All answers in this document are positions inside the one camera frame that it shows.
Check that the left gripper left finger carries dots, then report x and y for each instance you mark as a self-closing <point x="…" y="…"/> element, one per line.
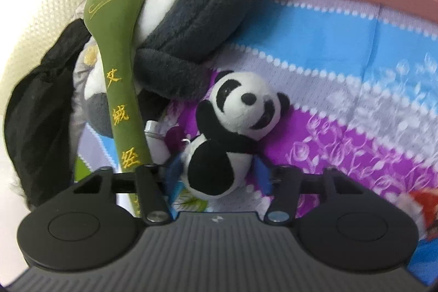
<point x="95" y="221"/>

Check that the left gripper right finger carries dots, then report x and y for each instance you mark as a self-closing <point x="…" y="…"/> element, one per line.
<point x="340" y="222"/>

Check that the blue plastic snack bag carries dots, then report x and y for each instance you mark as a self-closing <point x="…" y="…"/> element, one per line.
<point x="421" y="206"/>

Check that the small panda plush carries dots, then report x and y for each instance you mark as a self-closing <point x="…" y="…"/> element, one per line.
<point x="242" y="108"/>

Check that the black jacket on bed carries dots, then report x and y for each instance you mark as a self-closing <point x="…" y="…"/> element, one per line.
<point x="36" y="122"/>

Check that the colourful striped bed sheet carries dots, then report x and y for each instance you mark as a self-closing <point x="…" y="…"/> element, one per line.
<point x="362" y="83"/>

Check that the white cylindrical bottle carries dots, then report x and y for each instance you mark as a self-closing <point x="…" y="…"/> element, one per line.
<point x="159" y="154"/>

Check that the grey white penguin plush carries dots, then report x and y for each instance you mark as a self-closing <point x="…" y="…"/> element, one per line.
<point x="170" y="63"/>

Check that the cream padded headboard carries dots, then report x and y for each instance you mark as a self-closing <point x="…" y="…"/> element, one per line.
<point x="58" y="4"/>

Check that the green plush massage hammer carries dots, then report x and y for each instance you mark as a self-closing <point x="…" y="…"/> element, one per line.
<point x="112" y="23"/>

